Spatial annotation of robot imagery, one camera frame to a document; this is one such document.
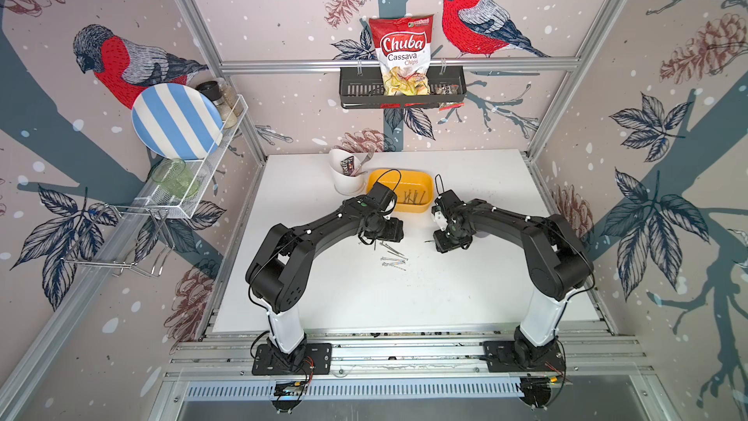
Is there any yellow plastic storage box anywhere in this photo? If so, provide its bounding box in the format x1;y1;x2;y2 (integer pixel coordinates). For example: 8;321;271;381
366;169;434;214

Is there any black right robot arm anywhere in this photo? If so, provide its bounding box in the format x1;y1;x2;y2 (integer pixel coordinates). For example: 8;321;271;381
432;190;594;350

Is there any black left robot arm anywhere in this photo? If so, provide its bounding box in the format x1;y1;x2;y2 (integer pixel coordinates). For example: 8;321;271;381
245;182;404;355

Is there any white utensil holder cup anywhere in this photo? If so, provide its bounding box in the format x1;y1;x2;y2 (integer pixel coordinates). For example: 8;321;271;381
328;148;374;196

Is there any red cassava chips bag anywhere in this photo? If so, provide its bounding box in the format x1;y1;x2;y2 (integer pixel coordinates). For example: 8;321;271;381
369;15;434;97

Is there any light spice jar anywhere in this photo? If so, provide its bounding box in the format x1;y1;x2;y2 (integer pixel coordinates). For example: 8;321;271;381
219;80;243;123

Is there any green glass cup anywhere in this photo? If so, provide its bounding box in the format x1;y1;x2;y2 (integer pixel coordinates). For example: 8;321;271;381
149;159;200;199

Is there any dark lid spice jar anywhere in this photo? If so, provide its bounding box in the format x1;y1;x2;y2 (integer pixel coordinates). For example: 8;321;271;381
196;80;232;122

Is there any blue white striped plate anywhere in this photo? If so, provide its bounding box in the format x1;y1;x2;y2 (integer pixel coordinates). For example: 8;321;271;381
132;83;224;161

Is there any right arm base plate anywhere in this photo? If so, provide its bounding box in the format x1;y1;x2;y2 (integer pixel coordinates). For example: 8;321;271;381
481;327;567;373

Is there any black wire wall basket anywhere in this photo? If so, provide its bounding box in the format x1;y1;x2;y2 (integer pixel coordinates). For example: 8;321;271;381
339;66;467;109

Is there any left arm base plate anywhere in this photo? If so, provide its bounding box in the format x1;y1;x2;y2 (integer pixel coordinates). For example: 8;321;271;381
251;337;332;376

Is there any clear wire wall shelf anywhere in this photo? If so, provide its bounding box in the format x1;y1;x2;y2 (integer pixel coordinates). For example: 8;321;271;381
115;84;249;219

